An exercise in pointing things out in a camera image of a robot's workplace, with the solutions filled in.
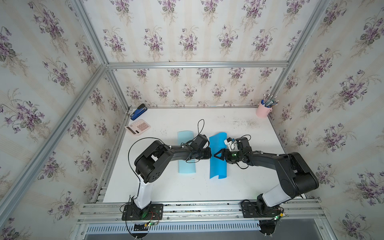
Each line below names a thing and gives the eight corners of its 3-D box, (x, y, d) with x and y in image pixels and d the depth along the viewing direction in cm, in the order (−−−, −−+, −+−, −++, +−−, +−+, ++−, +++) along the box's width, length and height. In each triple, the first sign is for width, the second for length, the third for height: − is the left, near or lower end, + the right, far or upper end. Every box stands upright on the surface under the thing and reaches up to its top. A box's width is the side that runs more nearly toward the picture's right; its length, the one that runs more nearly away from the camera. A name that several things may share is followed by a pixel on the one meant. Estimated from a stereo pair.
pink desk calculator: (126, 129, 109) (124, 126, 106) (142, 119, 115) (141, 116, 113) (134, 138, 104) (132, 136, 101) (150, 127, 110) (149, 125, 107)
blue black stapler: (131, 119, 115) (128, 114, 111) (144, 108, 124) (142, 102, 120) (135, 121, 114) (132, 116, 110) (147, 109, 123) (146, 104, 118)
